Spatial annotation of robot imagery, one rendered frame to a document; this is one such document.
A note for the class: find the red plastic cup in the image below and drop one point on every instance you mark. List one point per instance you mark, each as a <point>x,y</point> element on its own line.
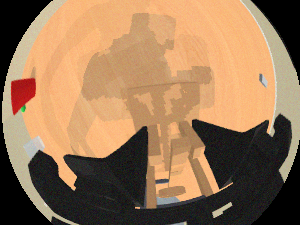
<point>22,91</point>

